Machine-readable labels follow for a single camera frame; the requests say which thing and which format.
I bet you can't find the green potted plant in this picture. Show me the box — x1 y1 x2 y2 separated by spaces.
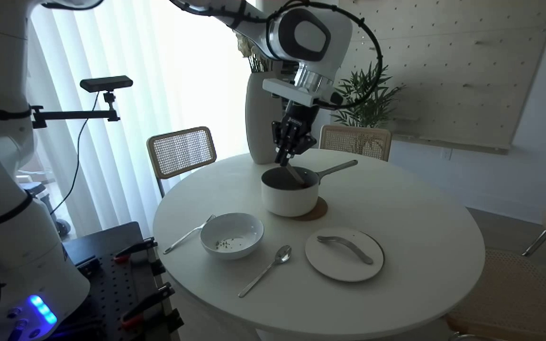
331 63 407 129

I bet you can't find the wooden pegboard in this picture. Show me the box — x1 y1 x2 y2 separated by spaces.
337 0 546 155

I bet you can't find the round cork trivet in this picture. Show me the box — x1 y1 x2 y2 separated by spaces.
291 196 329 222

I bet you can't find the white bowl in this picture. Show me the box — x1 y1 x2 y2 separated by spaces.
200 212 265 260

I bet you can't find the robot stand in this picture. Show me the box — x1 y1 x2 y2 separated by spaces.
48 221 184 341

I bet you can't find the wooden cane-back chair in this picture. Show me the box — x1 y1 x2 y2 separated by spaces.
444 184 546 341
146 126 218 198
319 124 392 162

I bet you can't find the white lid with metal handle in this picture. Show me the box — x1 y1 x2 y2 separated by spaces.
305 227 385 283

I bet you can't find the tall white vase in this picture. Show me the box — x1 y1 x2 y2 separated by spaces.
245 70 287 165

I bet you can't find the dried flowers bunch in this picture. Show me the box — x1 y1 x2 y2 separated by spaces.
237 32 274 73

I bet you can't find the black cable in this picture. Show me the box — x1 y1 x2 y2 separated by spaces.
49 92 101 216

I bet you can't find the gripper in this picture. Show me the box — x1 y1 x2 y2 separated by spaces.
272 100 321 167

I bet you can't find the silver spoon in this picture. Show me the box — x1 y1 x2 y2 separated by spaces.
237 244 293 299

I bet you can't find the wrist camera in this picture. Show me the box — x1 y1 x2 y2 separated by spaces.
262 78 315 108

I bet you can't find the white pot with metal handle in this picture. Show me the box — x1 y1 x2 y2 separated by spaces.
260 159 359 218

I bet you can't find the camera on mount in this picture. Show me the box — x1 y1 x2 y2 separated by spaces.
30 75 134 130

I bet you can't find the wooden spatula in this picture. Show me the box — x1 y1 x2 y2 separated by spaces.
285 163 308 187

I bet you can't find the black clamp with red handle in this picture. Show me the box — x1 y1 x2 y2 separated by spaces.
114 236 158 264
120 282 176 331

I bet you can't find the white curtain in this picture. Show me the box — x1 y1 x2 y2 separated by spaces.
26 0 257 239

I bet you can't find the silver fork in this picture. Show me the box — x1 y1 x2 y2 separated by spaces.
163 214 217 255

